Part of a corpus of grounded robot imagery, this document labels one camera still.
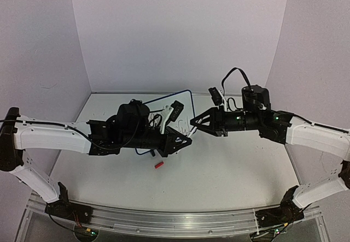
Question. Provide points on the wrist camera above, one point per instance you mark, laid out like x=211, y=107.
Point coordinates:
x=170, y=114
x=218, y=98

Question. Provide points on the aluminium front rail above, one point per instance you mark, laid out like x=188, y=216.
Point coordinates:
x=227, y=223

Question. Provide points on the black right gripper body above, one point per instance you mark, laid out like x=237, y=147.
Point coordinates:
x=219, y=120

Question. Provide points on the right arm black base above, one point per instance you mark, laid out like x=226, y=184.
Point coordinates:
x=286, y=212

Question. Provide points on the white marker pen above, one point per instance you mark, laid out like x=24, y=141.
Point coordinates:
x=193, y=129

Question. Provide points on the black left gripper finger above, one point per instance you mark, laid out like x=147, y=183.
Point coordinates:
x=175, y=145
x=178, y=136

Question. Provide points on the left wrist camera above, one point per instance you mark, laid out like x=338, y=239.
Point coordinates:
x=170, y=114

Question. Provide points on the red marker cap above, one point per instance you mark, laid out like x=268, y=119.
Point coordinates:
x=158, y=165

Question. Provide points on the blue-framed whiteboard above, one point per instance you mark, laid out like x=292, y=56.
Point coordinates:
x=157, y=103

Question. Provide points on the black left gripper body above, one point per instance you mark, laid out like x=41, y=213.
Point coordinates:
x=140, y=143

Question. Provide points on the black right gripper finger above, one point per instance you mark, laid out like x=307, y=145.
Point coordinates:
x=207, y=116
x=211, y=129

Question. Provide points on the left black whiteboard foot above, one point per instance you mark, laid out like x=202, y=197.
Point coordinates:
x=152, y=153

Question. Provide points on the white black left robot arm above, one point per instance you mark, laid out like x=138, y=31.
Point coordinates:
x=130, y=128

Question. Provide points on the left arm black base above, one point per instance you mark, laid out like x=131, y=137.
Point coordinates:
x=65, y=209

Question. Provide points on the rear aluminium table trim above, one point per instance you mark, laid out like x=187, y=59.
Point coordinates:
x=159, y=93

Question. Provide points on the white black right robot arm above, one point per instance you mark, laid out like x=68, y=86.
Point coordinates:
x=284, y=128

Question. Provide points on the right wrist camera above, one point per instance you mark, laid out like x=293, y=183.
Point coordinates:
x=218, y=98

